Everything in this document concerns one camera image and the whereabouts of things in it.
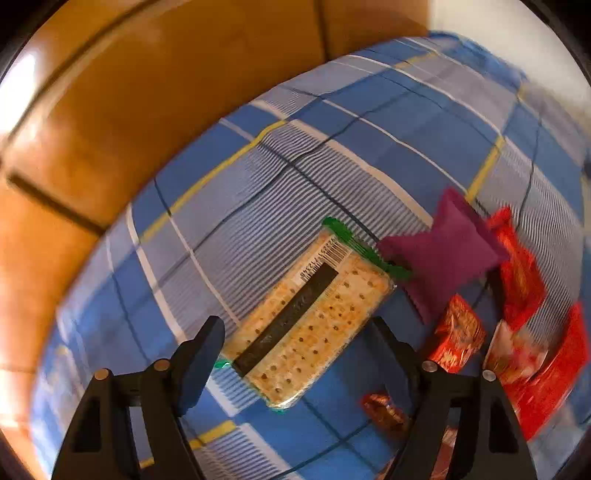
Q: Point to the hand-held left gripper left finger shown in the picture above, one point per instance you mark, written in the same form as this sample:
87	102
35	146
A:
203	364

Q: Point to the dark red foil snack packet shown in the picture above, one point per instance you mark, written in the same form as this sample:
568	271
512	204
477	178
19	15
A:
383	410

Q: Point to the plain red snack packet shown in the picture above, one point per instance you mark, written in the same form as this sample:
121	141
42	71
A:
519	272

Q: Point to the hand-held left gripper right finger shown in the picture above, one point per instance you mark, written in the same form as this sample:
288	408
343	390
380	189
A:
393	357

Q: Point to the red and white snack packet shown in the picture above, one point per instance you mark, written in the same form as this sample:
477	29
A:
515	355

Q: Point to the blue checked bed sheet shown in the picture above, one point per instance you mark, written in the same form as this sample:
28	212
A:
295	184

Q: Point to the large red snack bag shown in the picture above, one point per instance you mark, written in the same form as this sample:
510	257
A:
556	383

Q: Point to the purple snack packet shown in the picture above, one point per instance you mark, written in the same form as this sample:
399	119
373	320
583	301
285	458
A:
443	263

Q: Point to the clear cracker packet green ends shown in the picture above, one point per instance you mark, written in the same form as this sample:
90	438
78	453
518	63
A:
307	318

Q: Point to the wooden headboard panels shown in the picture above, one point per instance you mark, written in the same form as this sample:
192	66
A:
115	115

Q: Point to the red gold patterned snack packet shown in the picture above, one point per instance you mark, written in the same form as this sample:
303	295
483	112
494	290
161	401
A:
455	334

